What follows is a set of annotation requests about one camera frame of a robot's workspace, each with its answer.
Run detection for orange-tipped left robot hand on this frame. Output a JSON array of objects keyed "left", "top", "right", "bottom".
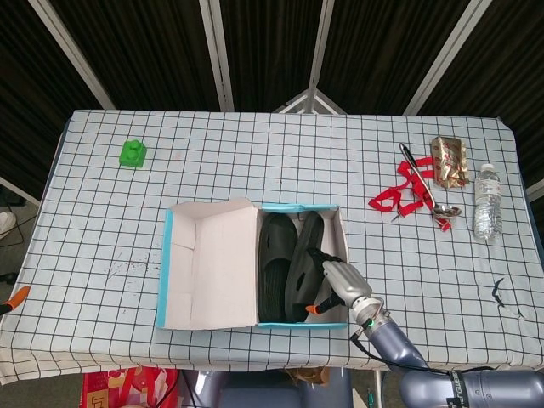
[{"left": 0, "top": 285, "right": 32, "bottom": 315}]

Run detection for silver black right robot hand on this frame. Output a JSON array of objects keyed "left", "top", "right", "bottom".
[{"left": 305, "top": 248, "right": 374, "bottom": 316}]

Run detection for black rubber slipper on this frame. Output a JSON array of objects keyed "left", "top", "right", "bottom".
[
  {"left": 283, "top": 210, "right": 335, "bottom": 324},
  {"left": 257, "top": 212, "right": 299, "bottom": 322}
]

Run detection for light blue shoe box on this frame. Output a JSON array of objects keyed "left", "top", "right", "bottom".
[{"left": 155, "top": 197, "right": 349, "bottom": 331}]

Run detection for red patterned bag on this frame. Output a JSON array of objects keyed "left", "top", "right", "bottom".
[{"left": 82, "top": 367, "right": 182, "bottom": 408}]

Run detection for grid-patterned white tablecloth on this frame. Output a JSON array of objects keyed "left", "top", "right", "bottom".
[{"left": 0, "top": 109, "right": 544, "bottom": 382}]

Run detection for blue-grey robot torso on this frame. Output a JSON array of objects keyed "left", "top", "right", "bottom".
[{"left": 180, "top": 368, "right": 354, "bottom": 408}]

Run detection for small black curved scrap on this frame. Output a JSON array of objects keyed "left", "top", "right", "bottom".
[{"left": 492, "top": 277, "right": 507, "bottom": 307}]

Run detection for gold snack wrapper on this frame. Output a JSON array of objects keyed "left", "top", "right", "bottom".
[{"left": 429, "top": 135, "right": 470, "bottom": 190}]

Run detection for clear plastic water bottle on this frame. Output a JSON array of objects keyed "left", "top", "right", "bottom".
[{"left": 473, "top": 163, "right": 504, "bottom": 243}]

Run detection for green toy building block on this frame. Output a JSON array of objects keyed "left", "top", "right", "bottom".
[{"left": 118, "top": 139, "right": 148, "bottom": 170}]

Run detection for white screen foot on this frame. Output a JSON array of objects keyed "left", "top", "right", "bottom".
[{"left": 275, "top": 87, "right": 348, "bottom": 115}]

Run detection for dark folding screen white frames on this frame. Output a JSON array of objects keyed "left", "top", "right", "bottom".
[{"left": 0, "top": 0, "right": 544, "bottom": 205}]

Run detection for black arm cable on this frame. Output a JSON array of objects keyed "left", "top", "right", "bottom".
[{"left": 350, "top": 331, "right": 494, "bottom": 375}]

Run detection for red ribbon strap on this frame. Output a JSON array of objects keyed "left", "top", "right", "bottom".
[{"left": 367, "top": 156, "right": 454, "bottom": 233}]

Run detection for metal ladle black handle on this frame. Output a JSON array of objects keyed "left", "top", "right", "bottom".
[{"left": 398, "top": 143, "right": 463, "bottom": 220}]

